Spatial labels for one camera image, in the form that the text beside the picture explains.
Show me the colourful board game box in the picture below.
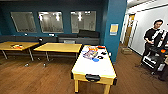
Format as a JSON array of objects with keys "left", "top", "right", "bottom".
[{"left": 82, "top": 50, "right": 99, "bottom": 61}]

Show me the black sofa back cushion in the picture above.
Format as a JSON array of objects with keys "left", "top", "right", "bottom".
[{"left": 77, "top": 29, "right": 101, "bottom": 39}]

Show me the white paper sign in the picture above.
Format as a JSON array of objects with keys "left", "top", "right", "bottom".
[{"left": 63, "top": 39, "right": 76, "bottom": 45}]

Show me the flat red box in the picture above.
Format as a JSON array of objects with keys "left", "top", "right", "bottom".
[{"left": 97, "top": 45, "right": 107, "bottom": 50}]

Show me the yellow air hockey table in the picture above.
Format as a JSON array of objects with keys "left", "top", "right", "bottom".
[{"left": 70, "top": 44, "right": 118, "bottom": 94}]

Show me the interior glass window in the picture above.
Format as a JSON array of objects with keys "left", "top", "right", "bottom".
[
  {"left": 37, "top": 10, "right": 65, "bottom": 34},
  {"left": 70, "top": 10, "right": 98, "bottom": 35},
  {"left": 9, "top": 11, "right": 37, "bottom": 34}
]

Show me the long yellow wooden table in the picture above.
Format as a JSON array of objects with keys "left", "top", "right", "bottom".
[
  {"left": 33, "top": 42, "right": 83, "bottom": 63},
  {"left": 0, "top": 40, "right": 40, "bottom": 61}
]

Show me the brown cardboard box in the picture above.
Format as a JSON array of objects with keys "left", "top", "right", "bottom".
[{"left": 120, "top": 46, "right": 134, "bottom": 56}]

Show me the brown wooden door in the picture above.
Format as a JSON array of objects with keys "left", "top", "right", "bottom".
[{"left": 123, "top": 13, "right": 136, "bottom": 46}]

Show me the dark grey low sofa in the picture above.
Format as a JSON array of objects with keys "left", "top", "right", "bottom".
[{"left": 0, "top": 34, "right": 59, "bottom": 44}]

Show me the small orange toy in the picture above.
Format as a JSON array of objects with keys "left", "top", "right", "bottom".
[{"left": 10, "top": 44, "right": 25, "bottom": 50}]

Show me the person in black top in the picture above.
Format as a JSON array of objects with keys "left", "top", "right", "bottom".
[{"left": 143, "top": 18, "right": 166, "bottom": 56}]

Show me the grey wall sofa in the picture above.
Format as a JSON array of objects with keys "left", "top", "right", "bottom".
[{"left": 57, "top": 36, "right": 101, "bottom": 46}]

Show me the pale yellow wall sign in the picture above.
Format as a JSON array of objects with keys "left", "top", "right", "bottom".
[{"left": 109, "top": 23, "right": 120, "bottom": 36}]

